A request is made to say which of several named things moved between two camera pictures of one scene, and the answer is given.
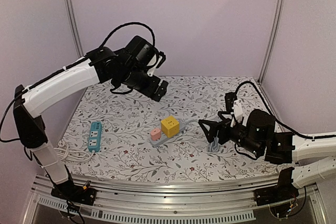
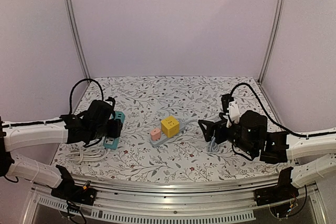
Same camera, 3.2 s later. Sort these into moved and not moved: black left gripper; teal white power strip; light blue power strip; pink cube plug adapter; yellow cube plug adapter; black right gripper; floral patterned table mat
Moved: teal white power strip; black left gripper
Not moved: floral patterned table mat; black right gripper; pink cube plug adapter; light blue power strip; yellow cube plug adapter
